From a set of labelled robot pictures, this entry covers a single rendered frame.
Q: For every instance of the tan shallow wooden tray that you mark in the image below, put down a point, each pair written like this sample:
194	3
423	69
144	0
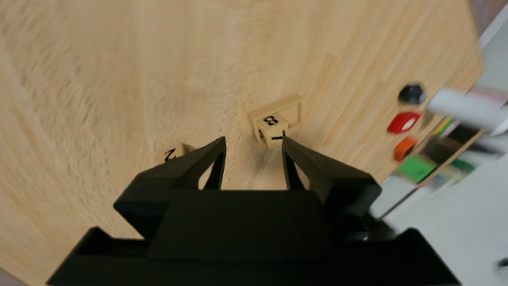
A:
288	107

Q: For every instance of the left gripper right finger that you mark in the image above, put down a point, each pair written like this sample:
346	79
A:
344	191

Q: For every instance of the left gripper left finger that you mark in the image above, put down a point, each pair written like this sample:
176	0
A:
184	172

